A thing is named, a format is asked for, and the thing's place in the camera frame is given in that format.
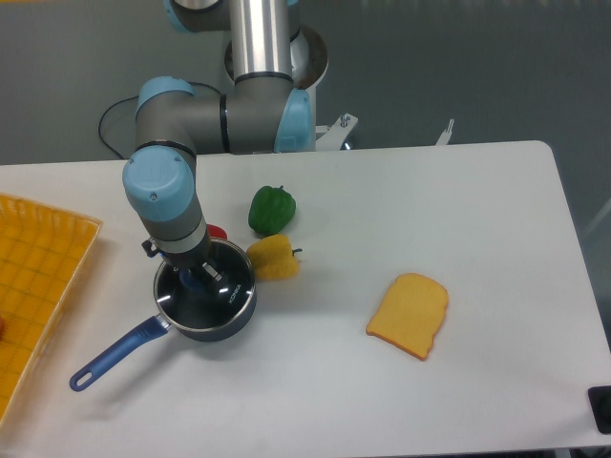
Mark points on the yellow plastic basket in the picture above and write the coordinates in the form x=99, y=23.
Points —
x=43, y=249

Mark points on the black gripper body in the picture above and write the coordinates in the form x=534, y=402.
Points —
x=184, y=254

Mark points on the glass lid blue knob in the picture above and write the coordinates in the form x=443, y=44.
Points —
x=193, y=309

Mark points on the green toy pepper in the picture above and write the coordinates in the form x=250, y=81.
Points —
x=271, y=210

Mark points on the white metal bracket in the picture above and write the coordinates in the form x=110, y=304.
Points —
x=446, y=134

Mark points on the yellow toy pepper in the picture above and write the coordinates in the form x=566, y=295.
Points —
x=273, y=258

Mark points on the red toy pepper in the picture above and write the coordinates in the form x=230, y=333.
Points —
x=215, y=231

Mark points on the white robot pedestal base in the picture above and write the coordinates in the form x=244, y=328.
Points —
x=329, y=133

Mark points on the dark blue saucepan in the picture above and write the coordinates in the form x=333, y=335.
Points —
x=153, y=328

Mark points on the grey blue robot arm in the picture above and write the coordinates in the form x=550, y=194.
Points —
x=174, y=125

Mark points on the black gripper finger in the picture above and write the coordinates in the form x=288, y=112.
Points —
x=216, y=281

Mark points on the toy toast slice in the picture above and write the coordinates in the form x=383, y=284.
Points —
x=410, y=314

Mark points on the black device at table edge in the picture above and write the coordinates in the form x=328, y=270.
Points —
x=600, y=402

